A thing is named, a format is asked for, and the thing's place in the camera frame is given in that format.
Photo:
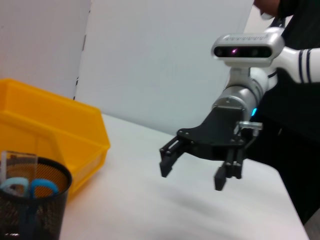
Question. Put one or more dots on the transparent plastic ruler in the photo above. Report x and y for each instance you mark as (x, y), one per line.
(20, 165)

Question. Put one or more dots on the person in dark clothing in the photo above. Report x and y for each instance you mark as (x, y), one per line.
(287, 150)

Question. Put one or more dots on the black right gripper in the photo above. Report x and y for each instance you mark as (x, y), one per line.
(220, 135)

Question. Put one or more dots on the black mesh pen holder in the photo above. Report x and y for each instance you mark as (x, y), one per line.
(45, 215)

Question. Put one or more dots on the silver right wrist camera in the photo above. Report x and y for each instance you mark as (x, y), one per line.
(247, 50)

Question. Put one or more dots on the yellow plastic bin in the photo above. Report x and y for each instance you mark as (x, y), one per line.
(50, 120)

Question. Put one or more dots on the blue plastic scissors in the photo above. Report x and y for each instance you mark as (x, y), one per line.
(43, 186)

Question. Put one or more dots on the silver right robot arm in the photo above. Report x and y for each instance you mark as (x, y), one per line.
(250, 87)

